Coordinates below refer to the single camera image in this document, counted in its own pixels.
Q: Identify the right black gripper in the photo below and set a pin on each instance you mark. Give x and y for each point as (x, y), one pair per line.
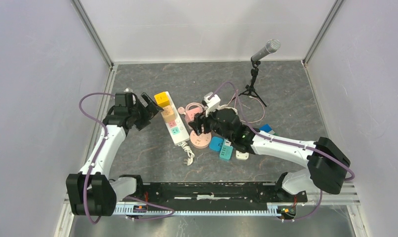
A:
(200, 119)

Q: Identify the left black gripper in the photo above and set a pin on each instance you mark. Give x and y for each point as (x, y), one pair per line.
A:
(149, 111)

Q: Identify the pink cube plug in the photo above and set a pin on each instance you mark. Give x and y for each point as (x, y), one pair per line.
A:
(190, 114)

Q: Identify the round pink socket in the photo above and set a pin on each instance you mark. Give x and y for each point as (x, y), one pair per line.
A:
(200, 141)

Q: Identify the blue plug adapter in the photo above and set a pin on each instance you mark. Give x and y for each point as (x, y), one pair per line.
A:
(216, 144)

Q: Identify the white power strip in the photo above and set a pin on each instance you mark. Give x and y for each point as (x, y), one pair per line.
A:
(176, 128)

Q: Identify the teal power strip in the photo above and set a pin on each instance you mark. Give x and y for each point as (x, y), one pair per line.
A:
(226, 150)

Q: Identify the white plug adapter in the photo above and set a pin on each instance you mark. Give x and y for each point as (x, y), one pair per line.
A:
(242, 156)

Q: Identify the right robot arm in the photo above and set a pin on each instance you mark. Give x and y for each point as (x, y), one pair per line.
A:
(325, 166)

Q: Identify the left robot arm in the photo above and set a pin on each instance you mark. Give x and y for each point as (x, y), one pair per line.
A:
(90, 192)

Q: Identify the yellow cube plug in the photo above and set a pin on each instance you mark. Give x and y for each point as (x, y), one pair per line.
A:
(162, 99)

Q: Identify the orange cube plug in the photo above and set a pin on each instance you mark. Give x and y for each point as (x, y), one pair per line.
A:
(168, 114)

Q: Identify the black tripod stand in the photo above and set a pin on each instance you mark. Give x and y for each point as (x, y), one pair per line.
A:
(250, 90)

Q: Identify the blue white green block stack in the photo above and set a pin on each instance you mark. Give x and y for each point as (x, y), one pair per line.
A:
(266, 129)

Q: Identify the grey microphone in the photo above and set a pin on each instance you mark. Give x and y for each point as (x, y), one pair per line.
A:
(272, 46)

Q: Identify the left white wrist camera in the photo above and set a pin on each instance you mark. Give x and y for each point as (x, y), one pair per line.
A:
(128, 90)

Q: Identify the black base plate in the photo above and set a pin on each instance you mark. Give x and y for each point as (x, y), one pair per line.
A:
(215, 196)

